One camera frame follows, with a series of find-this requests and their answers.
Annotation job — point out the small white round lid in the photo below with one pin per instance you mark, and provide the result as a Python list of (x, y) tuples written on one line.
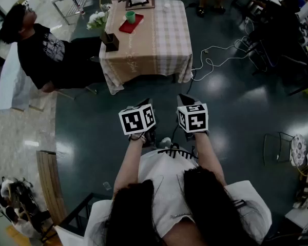
[(168, 6)]

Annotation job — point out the person's right forearm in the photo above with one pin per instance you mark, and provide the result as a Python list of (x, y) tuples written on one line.
[(208, 155)]

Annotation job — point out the person's white shirt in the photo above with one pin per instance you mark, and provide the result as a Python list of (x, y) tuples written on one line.
[(166, 188)]

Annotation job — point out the black metal frame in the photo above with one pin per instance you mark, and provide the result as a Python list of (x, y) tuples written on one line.
[(74, 211)]

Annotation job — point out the person's white shoe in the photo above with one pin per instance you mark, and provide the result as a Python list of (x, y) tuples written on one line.
[(165, 142)]

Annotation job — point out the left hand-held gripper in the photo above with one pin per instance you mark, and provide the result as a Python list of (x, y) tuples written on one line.
[(137, 120)]

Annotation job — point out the wooden slat bench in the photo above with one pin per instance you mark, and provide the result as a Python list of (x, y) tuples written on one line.
[(50, 186)]

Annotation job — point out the table with checked tablecloth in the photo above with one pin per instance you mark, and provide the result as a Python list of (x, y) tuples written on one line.
[(164, 45)]

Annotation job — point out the white flower bouquet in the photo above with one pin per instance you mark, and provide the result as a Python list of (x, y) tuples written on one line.
[(96, 19)]

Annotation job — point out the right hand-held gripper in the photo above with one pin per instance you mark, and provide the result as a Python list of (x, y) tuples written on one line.
[(195, 119)]

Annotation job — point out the person's left forearm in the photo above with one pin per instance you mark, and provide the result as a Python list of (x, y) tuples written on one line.
[(128, 163)]

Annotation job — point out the green cup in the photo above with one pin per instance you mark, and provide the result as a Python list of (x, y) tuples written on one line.
[(130, 17)]

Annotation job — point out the red tray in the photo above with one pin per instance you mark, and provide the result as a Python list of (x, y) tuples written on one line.
[(129, 27)]

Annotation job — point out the brown wooden board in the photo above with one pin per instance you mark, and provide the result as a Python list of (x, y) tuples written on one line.
[(152, 4)]

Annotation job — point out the white draped furniture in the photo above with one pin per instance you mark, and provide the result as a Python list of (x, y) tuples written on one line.
[(11, 83)]

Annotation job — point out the dark brown wooden box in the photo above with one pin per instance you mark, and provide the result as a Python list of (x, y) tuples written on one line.
[(112, 43)]

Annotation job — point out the floral round cushion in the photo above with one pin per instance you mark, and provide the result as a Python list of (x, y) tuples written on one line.
[(299, 148)]

